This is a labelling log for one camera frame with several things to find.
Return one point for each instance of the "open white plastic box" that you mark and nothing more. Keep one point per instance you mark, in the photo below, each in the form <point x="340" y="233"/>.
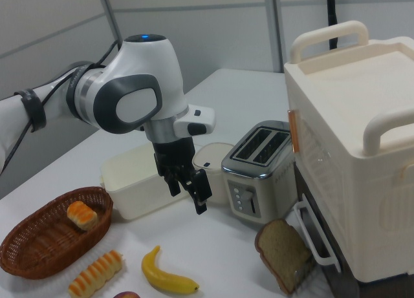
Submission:
<point x="139" y="194"/>

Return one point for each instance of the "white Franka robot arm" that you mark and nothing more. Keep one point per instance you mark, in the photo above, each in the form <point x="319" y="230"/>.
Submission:
<point x="139" y="68"/>

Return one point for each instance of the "long orange striped bread roll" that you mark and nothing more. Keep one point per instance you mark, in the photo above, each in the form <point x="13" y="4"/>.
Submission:
<point x="93" y="275"/>

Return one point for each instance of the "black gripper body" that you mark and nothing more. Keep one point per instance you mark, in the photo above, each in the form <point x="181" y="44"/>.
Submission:
<point x="174" y="155"/>

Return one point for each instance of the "yellow banana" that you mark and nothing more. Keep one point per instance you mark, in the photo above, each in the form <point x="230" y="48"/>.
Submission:
<point x="161" y="272"/>

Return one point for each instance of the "red apple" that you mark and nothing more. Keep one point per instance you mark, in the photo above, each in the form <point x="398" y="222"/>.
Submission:
<point x="126" y="295"/>

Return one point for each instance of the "cream and brown toy oven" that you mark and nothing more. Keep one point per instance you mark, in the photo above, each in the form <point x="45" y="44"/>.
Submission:
<point x="349" y="133"/>

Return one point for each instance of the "short orange striped bread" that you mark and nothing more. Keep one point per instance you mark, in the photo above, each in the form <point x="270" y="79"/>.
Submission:
<point x="82" y="215"/>

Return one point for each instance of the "brown bread slice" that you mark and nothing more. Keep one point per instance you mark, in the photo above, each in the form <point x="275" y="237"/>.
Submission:
<point x="281" y="252"/>

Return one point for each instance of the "small white lidded bin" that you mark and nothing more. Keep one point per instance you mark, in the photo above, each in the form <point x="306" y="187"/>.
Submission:
<point x="216" y="155"/>

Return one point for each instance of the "black stand pole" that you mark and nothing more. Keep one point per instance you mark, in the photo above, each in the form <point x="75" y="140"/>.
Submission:
<point x="331" y="13"/>

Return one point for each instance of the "cream and chrome toaster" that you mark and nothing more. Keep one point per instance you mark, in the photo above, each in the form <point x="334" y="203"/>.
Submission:
<point x="258" y="194"/>

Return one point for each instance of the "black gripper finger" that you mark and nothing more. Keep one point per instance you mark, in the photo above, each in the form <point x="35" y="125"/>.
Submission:
<point x="200" y="189"/>
<point x="173" y="183"/>

